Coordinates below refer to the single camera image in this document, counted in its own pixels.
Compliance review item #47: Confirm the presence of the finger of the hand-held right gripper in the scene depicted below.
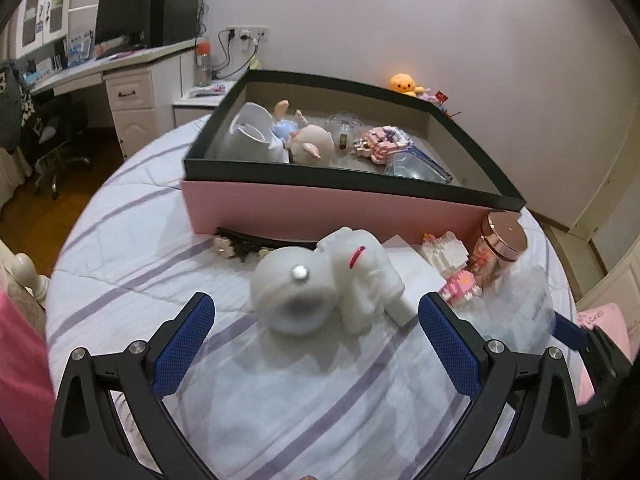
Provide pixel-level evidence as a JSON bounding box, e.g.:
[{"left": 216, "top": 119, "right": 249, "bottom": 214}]
[{"left": 554, "top": 314, "right": 589, "bottom": 354}]

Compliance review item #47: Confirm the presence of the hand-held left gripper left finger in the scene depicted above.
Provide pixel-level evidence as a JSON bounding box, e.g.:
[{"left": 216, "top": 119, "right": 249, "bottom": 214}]
[{"left": 49, "top": 291, "right": 216, "bottom": 480}]

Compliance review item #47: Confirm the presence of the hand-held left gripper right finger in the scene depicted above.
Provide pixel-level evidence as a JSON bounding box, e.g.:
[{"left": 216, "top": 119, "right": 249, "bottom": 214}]
[{"left": 418, "top": 290, "right": 583, "bottom": 480}]

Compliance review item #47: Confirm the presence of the white plush elephant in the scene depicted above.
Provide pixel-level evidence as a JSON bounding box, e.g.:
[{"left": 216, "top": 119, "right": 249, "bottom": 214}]
[{"left": 250, "top": 226, "right": 406, "bottom": 337}]

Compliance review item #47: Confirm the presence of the clear plastic packet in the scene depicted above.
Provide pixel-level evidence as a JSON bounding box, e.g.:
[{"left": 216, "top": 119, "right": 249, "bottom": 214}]
[{"left": 384, "top": 151, "right": 455, "bottom": 184}]

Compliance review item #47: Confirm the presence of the pink box with black rim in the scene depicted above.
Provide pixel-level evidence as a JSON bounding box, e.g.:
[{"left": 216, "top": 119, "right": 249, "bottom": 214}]
[{"left": 181, "top": 69, "right": 527, "bottom": 247}]

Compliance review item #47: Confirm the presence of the pink brick toy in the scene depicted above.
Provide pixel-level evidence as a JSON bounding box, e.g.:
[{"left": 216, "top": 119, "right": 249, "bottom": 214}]
[{"left": 352, "top": 126, "right": 413, "bottom": 165}]

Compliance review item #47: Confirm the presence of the white plug-in device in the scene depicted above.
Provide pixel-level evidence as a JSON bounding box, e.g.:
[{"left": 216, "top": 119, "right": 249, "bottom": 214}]
[{"left": 229, "top": 102, "right": 291, "bottom": 163}]

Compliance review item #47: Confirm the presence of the small doll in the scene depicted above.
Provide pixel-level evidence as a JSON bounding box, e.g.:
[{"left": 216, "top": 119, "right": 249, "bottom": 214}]
[{"left": 272, "top": 100, "right": 336, "bottom": 166}]

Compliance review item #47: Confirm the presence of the small clear glass bottle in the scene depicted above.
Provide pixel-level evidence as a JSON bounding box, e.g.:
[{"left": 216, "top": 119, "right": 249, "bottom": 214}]
[{"left": 325, "top": 112, "right": 365, "bottom": 153}]

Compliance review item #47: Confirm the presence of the pink printed cloth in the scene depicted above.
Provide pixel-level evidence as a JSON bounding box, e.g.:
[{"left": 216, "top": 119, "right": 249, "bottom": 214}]
[{"left": 575, "top": 302, "right": 628, "bottom": 408}]

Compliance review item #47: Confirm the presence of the small pink brick figure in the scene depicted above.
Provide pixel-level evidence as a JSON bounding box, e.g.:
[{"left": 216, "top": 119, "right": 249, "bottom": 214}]
[{"left": 442, "top": 269, "right": 483, "bottom": 306}]

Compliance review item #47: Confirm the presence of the white flat card box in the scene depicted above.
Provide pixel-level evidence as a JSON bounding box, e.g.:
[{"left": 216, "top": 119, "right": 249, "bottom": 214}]
[{"left": 382, "top": 234, "right": 451, "bottom": 328}]

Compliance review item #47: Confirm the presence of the white brick toy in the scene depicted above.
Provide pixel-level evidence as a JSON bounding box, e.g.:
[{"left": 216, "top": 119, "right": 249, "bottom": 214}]
[{"left": 420, "top": 230, "right": 470, "bottom": 276}]

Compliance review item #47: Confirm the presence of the white door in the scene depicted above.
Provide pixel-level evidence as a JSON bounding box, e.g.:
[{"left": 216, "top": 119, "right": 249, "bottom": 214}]
[{"left": 570, "top": 145, "right": 640, "bottom": 306}]

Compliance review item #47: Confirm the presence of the black flower hair band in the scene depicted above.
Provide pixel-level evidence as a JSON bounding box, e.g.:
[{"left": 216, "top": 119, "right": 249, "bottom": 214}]
[{"left": 212, "top": 226, "right": 321, "bottom": 263}]

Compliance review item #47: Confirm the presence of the jar with rose gold lid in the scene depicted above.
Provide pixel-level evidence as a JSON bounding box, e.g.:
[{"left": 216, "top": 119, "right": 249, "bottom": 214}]
[{"left": 467, "top": 210, "right": 528, "bottom": 293}]

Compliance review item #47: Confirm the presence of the pink blanket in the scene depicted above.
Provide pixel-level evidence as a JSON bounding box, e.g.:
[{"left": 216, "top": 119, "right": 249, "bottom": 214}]
[{"left": 0, "top": 280, "right": 56, "bottom": 480}]

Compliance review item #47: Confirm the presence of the cream bedpost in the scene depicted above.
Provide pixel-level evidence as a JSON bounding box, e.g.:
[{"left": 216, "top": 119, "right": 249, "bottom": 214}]
[{"left": 10, "top": 252, "right": 51, "bottom": 306}]

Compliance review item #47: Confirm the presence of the white bedside cabinet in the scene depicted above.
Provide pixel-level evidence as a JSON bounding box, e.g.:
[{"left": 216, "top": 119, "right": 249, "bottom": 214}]
[{"left": 172, "top": 79, "right": 241, "bottom": 128}]

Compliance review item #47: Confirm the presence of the beige curtain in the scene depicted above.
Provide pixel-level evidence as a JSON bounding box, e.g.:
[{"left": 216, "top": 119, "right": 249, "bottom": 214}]
[{"left": 0, "top": 150, "right": 31, "bottom": 206}]

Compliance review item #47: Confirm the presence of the white desk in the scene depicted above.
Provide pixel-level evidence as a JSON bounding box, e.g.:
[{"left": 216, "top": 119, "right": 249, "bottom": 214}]
[{"left": 22, "top": 37, "right": 208, "bottom": 161}]

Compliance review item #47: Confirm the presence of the black office chair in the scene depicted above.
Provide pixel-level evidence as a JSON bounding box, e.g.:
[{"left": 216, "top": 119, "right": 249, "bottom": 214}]
[{"left": 20, "top": 95, "right": 93, "bottom": 201}]

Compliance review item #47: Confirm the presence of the orange octopus plush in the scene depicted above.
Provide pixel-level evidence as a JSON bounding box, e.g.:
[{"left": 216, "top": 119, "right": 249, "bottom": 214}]
[{"left": 389, "top": 73, "right": 425, "bottom": 98}]

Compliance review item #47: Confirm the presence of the bottle with red cap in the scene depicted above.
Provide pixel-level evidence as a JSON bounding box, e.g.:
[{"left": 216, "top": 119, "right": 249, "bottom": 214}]
[{"left": 195, "top": 37, "right": 213, "bottom": 87}]

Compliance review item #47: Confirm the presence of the grey patterned jacket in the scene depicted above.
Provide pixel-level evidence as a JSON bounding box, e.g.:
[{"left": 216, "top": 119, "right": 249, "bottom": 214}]
[{"left": 0, "top": 60, "right": 33, "bottom": 153}]

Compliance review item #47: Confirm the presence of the blue and white box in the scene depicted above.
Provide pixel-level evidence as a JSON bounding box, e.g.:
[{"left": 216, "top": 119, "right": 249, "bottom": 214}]
[{"left": 67, "top": 30, "right": 96, "bottom": 67}]

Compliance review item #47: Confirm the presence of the black computer tower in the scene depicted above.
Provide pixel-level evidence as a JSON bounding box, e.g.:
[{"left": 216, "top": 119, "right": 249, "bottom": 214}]
[{"left": 148, "top": 0, "right": 203, "bottom": 48}]

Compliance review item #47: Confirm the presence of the black computer monitor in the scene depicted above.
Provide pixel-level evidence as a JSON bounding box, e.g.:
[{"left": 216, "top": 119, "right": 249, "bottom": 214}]
[{"left": 94, "top": 0, "right": 157, "bottom": 56}]

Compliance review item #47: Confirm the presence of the white glass-door cabinet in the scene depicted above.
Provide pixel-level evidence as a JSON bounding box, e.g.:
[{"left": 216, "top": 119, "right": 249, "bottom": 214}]
[{"left": 15, "top": 0, "right": 75, "bottom": 53}]

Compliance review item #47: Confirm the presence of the black power cable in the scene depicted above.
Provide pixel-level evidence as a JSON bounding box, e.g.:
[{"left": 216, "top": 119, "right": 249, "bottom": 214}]
[{"left": 212, "top": 30, "right": 261, "bottom": 78}]

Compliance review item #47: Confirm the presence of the white wall power outlet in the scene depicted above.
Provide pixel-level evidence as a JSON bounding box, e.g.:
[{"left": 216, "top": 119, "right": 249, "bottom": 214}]
[{"left": 225, "top": 25, "right": 271, "bottom": 43}]

